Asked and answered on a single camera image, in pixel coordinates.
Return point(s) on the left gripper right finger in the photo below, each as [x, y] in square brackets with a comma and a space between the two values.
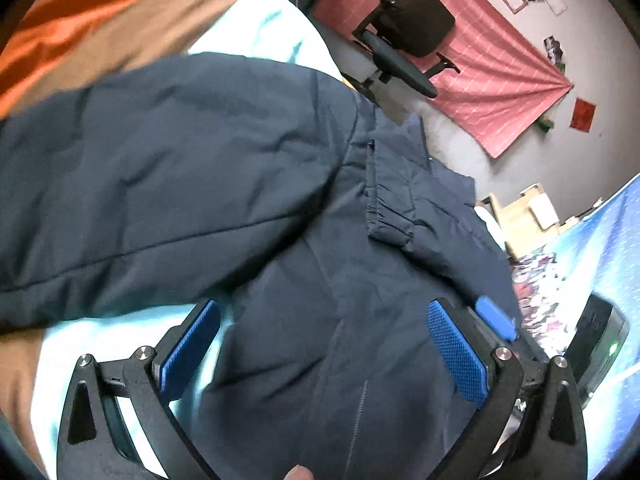
[528, 419]

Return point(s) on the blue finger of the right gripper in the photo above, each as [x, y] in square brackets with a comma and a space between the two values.
[500, 323]

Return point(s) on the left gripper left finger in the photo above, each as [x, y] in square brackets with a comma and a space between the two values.
[93, 440]

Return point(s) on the navy blue padded jacket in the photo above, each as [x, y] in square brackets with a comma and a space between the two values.
[325, 228]

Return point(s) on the blue patterned hanging curtain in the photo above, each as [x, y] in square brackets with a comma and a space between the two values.
[598, 255]

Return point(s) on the black office chair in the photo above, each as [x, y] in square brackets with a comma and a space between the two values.
[396, 30]

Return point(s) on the colourful striped bed sheet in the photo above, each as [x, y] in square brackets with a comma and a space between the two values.
[100, 25]

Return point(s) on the red square wall paper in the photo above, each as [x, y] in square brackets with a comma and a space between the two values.
[583, 115]

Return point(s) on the pink checked wall cloth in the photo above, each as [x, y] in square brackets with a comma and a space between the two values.
[501, 84]

